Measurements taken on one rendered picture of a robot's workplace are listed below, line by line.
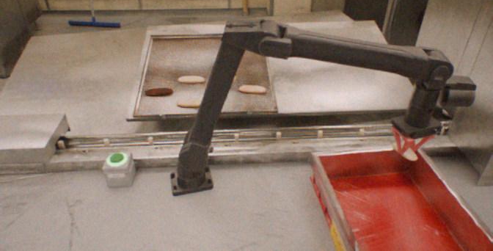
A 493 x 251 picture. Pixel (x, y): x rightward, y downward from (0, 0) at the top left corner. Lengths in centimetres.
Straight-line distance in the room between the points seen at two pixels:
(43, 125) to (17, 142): 9
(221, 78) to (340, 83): 69
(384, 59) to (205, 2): 414
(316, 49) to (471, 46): 58
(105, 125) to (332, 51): 90
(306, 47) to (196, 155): 40
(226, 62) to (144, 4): 417
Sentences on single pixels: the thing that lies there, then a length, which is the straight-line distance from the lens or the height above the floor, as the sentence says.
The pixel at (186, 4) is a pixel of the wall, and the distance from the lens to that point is 492.
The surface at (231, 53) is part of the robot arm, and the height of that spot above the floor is 126.
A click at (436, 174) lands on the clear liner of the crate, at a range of 113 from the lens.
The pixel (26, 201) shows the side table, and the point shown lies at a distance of 124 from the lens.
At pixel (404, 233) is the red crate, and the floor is 82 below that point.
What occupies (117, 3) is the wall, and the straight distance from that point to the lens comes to 507.
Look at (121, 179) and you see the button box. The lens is 115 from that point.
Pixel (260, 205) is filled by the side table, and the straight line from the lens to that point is 106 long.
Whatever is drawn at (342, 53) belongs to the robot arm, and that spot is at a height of 126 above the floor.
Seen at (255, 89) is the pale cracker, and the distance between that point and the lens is 137.
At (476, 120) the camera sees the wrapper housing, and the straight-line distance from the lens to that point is 127.
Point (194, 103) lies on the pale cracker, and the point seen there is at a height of 91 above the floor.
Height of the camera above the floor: 161
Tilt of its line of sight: 34 degrees down
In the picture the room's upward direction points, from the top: straight up
